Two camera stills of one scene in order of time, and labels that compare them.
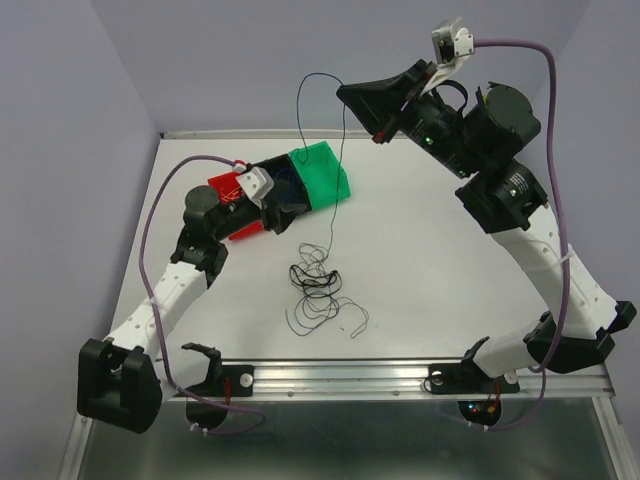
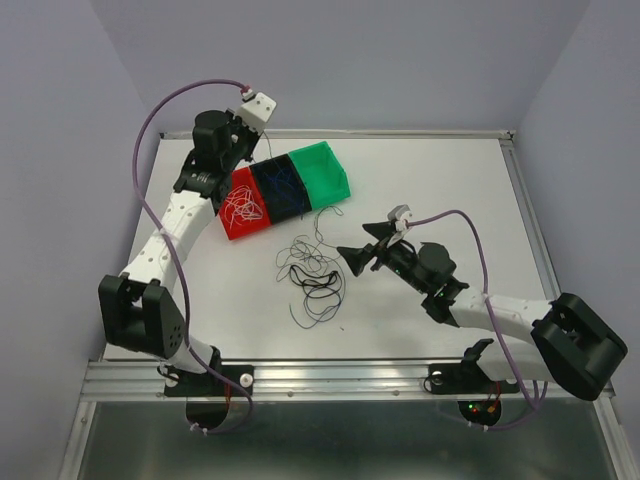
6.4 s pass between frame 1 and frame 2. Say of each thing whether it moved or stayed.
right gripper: moved
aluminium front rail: stayed
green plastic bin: stayed
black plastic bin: stayed
